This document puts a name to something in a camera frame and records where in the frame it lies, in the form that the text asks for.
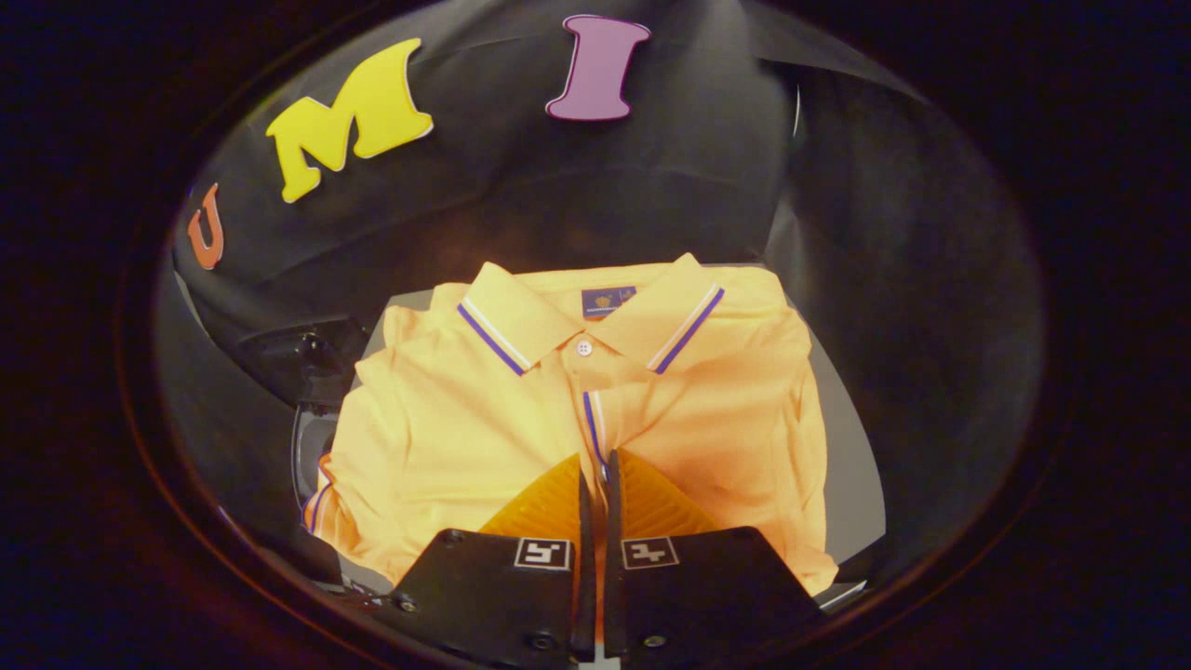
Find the beige cabinet with dark top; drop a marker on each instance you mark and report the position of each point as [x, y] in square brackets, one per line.
[851, 484]

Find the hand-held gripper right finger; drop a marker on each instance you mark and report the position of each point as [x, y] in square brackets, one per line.
[707, 596]

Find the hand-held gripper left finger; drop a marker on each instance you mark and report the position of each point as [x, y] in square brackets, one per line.
[493, 596]

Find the black backdrop cloth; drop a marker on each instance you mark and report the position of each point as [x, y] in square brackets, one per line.
[521, 186]

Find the orange polo shirt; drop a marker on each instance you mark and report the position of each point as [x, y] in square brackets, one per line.
[465, 419]

